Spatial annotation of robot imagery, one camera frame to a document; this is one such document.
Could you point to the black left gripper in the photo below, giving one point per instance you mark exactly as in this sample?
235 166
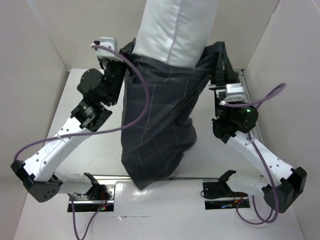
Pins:
120 64

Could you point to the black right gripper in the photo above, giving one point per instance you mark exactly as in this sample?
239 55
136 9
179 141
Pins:
222 76

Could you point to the white pillow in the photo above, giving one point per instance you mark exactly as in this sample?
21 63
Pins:
175 32

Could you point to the dark grey checked pillowcase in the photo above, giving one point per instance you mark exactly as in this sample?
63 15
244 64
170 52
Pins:
153 147

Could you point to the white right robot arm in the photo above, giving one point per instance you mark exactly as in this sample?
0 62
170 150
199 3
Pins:
280 184

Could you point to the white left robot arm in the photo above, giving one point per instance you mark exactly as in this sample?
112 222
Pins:
38 174

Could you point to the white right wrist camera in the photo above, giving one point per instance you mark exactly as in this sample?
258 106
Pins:
233 92

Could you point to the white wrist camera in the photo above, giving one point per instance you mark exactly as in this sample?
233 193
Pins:
233 92
106 48

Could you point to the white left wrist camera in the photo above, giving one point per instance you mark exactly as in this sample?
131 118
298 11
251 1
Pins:
106 48

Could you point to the aluminium front rail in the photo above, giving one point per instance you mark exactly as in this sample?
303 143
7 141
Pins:
170 178

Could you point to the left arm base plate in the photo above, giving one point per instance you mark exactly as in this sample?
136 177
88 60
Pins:
104 200

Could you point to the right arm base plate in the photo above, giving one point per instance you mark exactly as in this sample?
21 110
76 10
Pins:
216 199

